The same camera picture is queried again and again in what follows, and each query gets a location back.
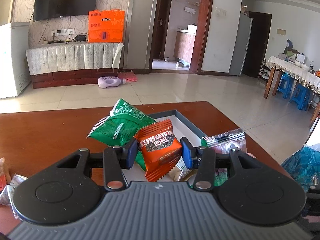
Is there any wooden kitchen cabinet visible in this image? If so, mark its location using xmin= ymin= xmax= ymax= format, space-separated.
xmin=174 ymin=30 xmax=197 ymax=64

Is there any cream lace tablecloth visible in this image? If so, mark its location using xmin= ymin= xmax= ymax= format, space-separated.
xmin=265 ymin=55 xmax=320 ymax=95

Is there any blue plastic stool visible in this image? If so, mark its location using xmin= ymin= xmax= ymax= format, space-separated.
xmin=277 ymin=74 xmax=293 ymax=99
xmin=290 ymin=84 xmax=312 ymax=112

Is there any white wall socket strip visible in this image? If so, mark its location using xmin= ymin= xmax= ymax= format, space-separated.
xmin=51 ymin=28 xmax=75 ymax=36

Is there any purple detergent bottle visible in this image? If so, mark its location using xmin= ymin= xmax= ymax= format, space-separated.
xmin=98 ymin=76 xmax=126 ymax=88

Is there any silver snack packet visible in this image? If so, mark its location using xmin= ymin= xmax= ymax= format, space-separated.
xmin=0 ymin=174 xmax=28 ymax=207

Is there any pink floor mat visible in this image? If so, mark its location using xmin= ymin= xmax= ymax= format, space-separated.
xmin=117 ymin=72 xmax=138 ymax=82

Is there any black wall television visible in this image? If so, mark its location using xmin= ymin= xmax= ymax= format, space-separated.
xmin=32 ymin=0 xmax=100 ymax=22

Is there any dark red TV cabinet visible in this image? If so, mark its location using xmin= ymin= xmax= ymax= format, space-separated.
xmin=31 ymin=67 xmax=119 ymax=89

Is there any white chest freezer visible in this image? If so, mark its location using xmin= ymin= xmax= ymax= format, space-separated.
xmin=0 ymin=22 xmax=32 ymax=99

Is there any blue plastic bag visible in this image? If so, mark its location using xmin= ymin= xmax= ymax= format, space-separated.
xmin=281 ymin=145 xmax=320 ymax=193

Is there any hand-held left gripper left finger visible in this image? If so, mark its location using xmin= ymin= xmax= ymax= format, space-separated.
xmin=56 ymin=138 xmax=139 ymax=190

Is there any patterned lace cabinet cloth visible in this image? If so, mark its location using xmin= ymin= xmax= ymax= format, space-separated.
xmin=25 ymin=42 xmax=124 ymax=75

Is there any grey-blue cardboard box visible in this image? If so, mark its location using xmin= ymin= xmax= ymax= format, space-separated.
xmin=122 ymin=109 xmax=208 ymax=180

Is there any wooden dining table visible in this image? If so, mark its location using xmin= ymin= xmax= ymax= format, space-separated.
xmin=264 ymin=55 xmax=320 ymax=125

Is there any clear striped snack packet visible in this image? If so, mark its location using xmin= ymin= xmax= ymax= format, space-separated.
xmin=206 ymin=129 xmax=247 ymax=155

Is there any orange snack packet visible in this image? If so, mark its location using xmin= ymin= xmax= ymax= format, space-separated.
xmin=134 ymin=119 xmax=183 ymax=182

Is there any orange gift box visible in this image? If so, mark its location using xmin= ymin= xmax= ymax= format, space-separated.
xmin=88 ymin=10 xmax=125 ymax=43

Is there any silver refrigerator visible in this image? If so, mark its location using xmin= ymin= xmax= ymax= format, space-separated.
xmin=229 ymin=12 xmax=253 ymax=77

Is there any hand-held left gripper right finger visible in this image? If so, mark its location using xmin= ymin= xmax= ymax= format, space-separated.
xmin=180 ymin=137 xmax=260 ymax=190

